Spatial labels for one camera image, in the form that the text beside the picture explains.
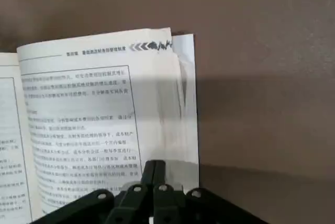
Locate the white paperback book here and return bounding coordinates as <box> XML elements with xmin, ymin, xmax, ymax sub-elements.
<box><xmin>0</xmin><ymin>27</ymin><xmax>200</xmax><ymax>224</ymax></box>

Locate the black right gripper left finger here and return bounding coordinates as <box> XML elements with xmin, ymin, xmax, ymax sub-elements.
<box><xmin>30</xmin><ymin>160</ymin><xmax>155</xmax><ymax>224</ymax></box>

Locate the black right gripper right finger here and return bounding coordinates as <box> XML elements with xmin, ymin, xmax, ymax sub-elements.
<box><xmin>155</xmin><ymin>160</ymin><xmax>270</xmax><ymax>224</ymax></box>

